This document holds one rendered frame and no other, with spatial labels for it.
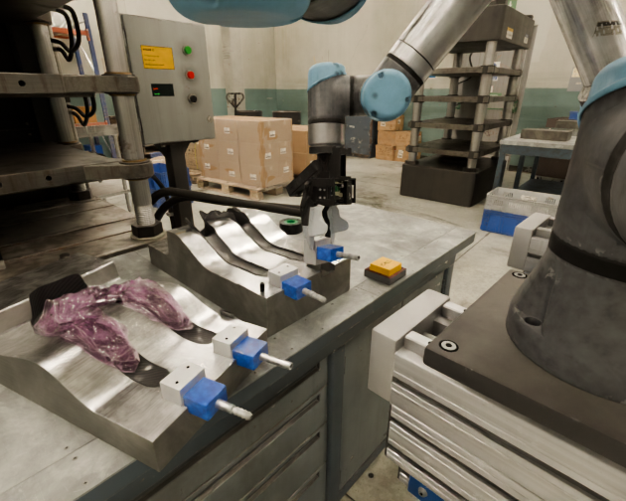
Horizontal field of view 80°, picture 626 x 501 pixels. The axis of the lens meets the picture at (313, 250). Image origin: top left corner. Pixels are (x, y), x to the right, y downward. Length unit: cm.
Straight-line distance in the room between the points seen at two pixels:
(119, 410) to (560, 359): 51
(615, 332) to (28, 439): 69
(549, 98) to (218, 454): 680
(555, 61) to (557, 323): 683
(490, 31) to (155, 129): 373
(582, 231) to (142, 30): 138
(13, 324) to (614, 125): 83
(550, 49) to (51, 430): 707
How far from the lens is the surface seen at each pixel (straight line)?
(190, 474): 80
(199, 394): 56
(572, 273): 35
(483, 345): 37
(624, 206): 27
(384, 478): 154
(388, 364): 45
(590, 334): 35
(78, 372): 64
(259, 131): 461
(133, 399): 60
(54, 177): 133
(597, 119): 34
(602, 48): 89
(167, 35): 154
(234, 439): 83
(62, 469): 64
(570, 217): 35
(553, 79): 711
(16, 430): 73
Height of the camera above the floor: 125
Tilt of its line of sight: 23 degrees down
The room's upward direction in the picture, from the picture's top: straight up
